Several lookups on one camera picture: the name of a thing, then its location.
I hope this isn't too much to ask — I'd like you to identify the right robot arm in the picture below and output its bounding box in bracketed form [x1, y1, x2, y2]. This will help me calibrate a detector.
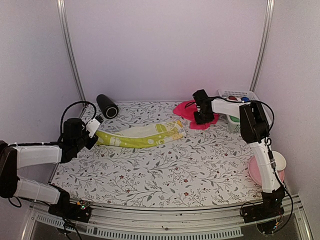
[192, 89, 285, 218]

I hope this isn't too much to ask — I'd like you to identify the right aluminium frame post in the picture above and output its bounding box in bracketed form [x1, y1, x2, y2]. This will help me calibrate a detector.
[249, 0, 275, 92]

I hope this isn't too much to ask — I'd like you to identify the white bowl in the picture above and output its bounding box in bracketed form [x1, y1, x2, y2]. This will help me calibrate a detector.
[272, 150, 287, 171]

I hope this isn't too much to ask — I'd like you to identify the blue item in basket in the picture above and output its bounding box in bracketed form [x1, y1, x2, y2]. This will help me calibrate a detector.
[241, 97, 250, 103]

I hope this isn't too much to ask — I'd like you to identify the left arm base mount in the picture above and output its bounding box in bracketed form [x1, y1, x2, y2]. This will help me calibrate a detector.
[48, 200, 92, 223]

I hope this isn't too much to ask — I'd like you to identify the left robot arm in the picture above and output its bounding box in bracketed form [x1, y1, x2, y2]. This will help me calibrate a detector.
[0, 114, 104, 217]

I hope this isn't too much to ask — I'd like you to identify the aluminium frame post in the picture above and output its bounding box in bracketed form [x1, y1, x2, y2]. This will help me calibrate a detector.
[56, 0, 87, 101]
[249, 0, 275, 92]

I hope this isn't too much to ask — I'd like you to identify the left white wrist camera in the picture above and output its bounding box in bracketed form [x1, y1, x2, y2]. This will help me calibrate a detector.
[86, 115, 104, 138]

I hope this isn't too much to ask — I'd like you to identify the green yellow patterned towel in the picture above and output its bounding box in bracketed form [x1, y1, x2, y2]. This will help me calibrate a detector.
[96, 120, 187, 149]

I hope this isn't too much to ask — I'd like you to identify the red item in basket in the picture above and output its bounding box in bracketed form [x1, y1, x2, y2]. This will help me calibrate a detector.
[228, 95, 238, 102]

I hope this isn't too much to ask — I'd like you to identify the pink plate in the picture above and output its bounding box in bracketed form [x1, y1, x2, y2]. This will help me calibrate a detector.
[248, 156, 285, 187]

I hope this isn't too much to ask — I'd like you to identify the green item in basket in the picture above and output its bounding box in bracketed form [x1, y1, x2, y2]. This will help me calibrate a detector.
[229, 116, 240, 123]

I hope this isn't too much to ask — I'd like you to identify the floral tablecloth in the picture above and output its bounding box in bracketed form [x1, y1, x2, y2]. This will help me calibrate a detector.
[51, 115, 262, 208]

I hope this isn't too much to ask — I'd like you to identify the pink towel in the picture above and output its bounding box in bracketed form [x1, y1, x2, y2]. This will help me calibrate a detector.
[173, 100, 219, 130]

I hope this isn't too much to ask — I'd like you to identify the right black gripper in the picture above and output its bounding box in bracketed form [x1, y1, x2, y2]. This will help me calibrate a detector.
[194, 110, 216, 125]

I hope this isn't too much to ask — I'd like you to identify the white plastic basket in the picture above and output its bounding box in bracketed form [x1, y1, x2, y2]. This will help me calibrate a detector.
[212, 89, 260, 133]

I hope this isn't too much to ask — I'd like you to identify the front aluminium rail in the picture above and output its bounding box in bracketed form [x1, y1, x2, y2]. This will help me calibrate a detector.
[21, 195, 315, 240]

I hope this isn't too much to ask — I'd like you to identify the black cylindrical bottle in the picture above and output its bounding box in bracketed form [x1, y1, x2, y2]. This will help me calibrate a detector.
[96, 94, 119, 119]

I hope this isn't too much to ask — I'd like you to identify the left aluminium frame post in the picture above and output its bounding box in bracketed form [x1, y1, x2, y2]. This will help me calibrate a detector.
[56, 0, 87, 101]

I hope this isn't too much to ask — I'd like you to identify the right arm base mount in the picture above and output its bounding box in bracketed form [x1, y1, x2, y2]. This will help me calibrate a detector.
[239, 202, 285, 223]

